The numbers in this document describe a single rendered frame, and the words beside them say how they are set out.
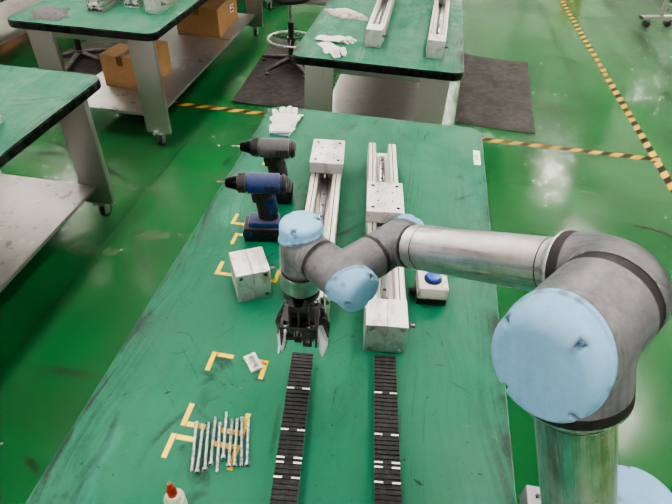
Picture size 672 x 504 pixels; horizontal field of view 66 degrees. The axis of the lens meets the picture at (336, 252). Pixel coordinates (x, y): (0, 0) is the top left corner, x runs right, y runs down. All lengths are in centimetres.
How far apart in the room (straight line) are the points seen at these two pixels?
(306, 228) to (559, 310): 45
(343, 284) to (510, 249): 25
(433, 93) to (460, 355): 194
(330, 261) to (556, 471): 42
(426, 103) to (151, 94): 171
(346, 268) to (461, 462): 54
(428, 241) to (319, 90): 234
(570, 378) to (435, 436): 69
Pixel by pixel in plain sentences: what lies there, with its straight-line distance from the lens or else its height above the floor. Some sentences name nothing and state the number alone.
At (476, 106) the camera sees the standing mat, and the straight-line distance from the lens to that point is 446.
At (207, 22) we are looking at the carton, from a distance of 497.
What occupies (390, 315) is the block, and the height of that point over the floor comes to 87.
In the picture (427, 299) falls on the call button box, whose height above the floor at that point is 80.
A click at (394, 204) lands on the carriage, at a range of 154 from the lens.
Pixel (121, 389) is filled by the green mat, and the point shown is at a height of 78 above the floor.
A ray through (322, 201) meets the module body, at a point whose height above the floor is 84.
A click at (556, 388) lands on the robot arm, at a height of 138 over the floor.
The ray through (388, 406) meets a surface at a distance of 117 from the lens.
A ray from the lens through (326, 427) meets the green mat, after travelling 117.
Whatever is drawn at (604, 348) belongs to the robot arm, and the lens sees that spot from 53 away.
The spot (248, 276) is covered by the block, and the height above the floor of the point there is 87.
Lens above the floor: 178
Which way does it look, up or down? 41 degrees down
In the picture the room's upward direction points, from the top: 3 degrees clockwise
